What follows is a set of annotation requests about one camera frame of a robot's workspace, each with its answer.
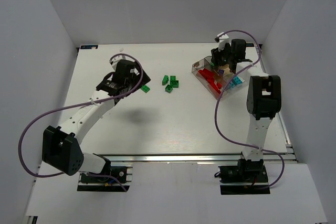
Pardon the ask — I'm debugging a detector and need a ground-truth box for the green square lego upturned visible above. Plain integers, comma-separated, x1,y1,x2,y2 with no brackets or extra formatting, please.
170,76,179,88

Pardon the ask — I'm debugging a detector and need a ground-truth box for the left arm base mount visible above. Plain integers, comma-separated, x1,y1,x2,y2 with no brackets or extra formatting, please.
77,164,133,193

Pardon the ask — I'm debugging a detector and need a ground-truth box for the green slanted lego brick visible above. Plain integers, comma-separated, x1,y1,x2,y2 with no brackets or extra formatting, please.
162,75,169,86

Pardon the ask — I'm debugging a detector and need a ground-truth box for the green small lego cube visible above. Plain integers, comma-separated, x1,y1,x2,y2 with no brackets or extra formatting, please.
165,84,173,93

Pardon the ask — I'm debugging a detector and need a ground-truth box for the clear compartment container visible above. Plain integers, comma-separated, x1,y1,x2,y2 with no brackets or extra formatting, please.
191,56,246,99

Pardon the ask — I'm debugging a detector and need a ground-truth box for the aluminium table rail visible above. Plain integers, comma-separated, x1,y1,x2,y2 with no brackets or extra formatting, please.
48,153,297,164

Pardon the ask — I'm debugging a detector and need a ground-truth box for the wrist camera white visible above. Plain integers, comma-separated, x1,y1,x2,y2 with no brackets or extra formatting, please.
109,56,126,69
215,32,229,51

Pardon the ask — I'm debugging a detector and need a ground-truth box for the red 2x3 lego brick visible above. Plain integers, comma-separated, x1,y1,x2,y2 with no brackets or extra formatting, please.
207,79,222,90

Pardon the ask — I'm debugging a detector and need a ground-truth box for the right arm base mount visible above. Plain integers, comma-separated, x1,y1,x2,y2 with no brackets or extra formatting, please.
214,158,270,195

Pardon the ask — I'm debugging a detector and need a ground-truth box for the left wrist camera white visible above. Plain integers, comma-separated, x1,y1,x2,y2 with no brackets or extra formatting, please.
109,56,126,69

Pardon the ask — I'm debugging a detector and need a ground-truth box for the cyan 2x4 lego brick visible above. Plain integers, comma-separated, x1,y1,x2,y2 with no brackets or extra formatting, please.
230,76,243,87

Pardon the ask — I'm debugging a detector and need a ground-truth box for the blue label sticker left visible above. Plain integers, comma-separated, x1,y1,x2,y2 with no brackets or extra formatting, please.
80,45,98,50

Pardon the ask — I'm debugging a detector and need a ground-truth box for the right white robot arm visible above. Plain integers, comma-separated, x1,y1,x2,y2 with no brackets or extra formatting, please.
211,36,281,163

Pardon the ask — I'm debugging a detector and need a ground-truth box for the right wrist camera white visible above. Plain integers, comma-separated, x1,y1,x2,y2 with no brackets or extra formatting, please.
215,32,229,51

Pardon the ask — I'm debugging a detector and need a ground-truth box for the red sloped lego brick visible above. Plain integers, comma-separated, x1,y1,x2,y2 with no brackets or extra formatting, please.
198,69,214,79

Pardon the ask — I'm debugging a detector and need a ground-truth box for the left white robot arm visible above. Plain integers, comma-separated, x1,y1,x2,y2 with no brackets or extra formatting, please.
42,59,150,176

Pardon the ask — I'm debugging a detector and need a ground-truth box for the green 2x3 lego brick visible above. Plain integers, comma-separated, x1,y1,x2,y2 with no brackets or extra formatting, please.
141,85,150,93

